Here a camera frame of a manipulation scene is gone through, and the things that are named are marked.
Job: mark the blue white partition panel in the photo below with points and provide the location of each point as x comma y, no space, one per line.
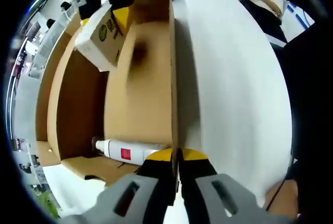
299,16

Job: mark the brown cardboard shoe box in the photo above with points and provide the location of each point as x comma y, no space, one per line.
145,91

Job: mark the white bottle red label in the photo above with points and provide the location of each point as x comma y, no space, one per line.
114,151

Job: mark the white desk partition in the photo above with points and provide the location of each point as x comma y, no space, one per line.
28,104

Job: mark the white printed carton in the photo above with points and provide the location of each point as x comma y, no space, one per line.
104,42

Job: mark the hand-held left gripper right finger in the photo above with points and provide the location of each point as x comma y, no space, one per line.
221,200

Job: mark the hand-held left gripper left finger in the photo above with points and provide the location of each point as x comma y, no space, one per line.
130,198

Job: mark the red wall screen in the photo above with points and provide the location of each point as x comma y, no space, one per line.
19,64

